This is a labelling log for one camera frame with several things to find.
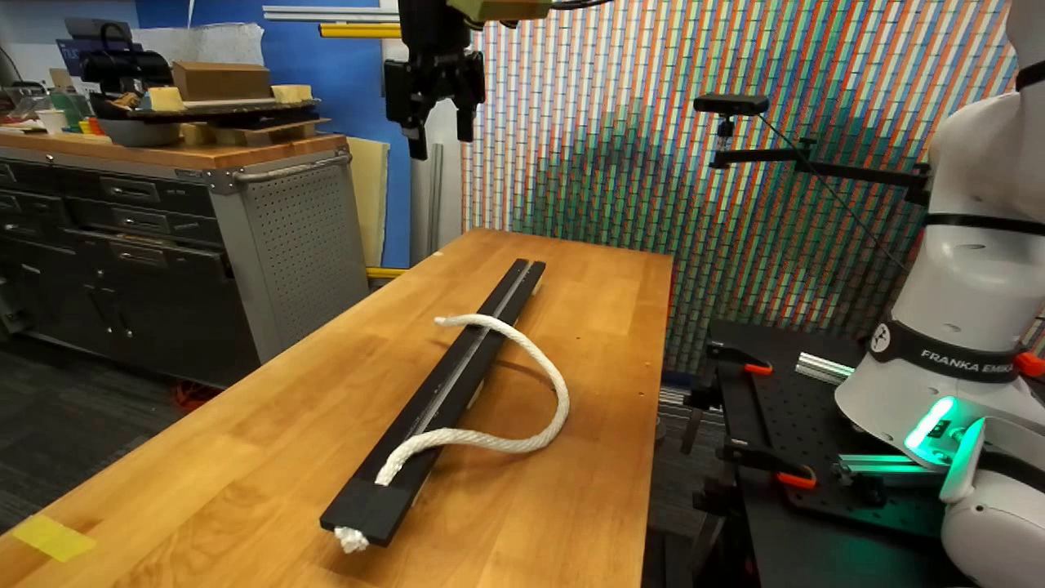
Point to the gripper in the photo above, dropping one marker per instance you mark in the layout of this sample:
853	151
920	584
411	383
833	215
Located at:
433	28

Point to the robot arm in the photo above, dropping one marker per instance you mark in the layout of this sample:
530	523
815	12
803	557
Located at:
971	269

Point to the long black board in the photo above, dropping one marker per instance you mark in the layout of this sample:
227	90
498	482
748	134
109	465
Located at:
457	380

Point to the white panel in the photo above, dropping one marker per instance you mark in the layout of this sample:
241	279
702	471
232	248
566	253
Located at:
445	196

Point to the yellow bar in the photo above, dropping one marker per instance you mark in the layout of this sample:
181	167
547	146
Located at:
359	30

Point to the beige foam sheet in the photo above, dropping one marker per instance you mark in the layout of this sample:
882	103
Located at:
371	196

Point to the yellow foam block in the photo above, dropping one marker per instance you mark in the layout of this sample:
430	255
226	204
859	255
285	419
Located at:
292	93
166	99

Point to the multicoloured patterned backdrop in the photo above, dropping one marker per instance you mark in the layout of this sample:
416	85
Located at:
620	163

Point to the black flat tray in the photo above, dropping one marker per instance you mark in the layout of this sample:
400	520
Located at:
245	109

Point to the grey tool cabinet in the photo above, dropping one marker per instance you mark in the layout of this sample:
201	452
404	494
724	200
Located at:
294	245

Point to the brown cardboard box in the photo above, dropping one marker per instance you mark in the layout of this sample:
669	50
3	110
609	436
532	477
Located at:
220	80

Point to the grey bowl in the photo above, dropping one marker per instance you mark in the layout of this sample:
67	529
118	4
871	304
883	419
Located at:
139	132

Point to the white cup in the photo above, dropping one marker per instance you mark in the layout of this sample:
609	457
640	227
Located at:
52	121

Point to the black clamp with orange tip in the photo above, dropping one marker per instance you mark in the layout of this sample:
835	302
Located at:
767	464
739	358

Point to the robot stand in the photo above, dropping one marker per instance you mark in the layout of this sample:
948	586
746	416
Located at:
784	408

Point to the yellow tape patch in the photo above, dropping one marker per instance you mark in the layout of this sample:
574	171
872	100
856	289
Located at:
53	537

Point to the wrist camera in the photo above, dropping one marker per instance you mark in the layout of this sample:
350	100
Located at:
498	8

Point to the camera on mount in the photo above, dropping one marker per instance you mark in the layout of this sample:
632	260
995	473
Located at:
731	104

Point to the short aluminium rail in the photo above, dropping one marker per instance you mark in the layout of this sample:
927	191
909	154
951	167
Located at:
824	367

